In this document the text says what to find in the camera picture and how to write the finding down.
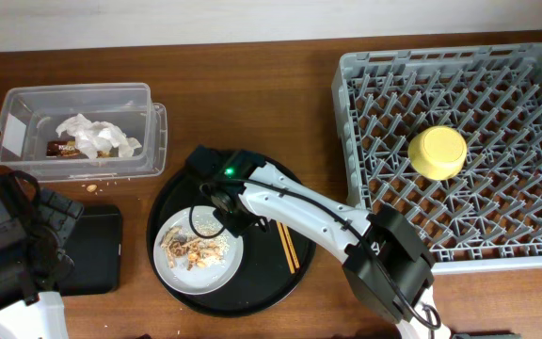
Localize wooden chopstick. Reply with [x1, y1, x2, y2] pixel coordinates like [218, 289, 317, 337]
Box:
[281, 223, 300, 272]
[276, 221, 295, 274]

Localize white napkin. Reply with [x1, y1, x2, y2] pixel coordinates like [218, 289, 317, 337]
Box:
[56, 114, 142, 159]

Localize gold brown snack wrapper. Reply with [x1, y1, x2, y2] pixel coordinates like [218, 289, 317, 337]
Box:
[46, 140, 112, 158]

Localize yellow plastic bowl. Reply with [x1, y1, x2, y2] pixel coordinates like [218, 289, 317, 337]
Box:
[407, 126, 468, 181]

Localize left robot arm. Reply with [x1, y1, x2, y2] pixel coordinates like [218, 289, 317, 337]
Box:
[0, 171, 84, 338]

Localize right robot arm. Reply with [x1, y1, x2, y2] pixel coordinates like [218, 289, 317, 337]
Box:
[185, 146, 452, 338]

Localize clear plastic waste bin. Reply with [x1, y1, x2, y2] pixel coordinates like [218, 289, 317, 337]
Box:
[0, 83, 168, 183]

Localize grey dishwasher rack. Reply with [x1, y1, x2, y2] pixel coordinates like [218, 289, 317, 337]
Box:
[332, 43, 542, 274]

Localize food scraps on plate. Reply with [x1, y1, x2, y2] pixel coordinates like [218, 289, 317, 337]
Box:
[159, 226, 229, 270]

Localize grey plate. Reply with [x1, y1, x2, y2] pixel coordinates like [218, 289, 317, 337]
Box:
[152, 206, 244, 295]

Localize round black serving tray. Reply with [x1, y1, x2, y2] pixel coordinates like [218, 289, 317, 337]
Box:
[146, 169, 317, 317]

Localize black rectangular tray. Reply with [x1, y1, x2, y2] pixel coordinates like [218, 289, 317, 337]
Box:
[58, 204, 123, 297]

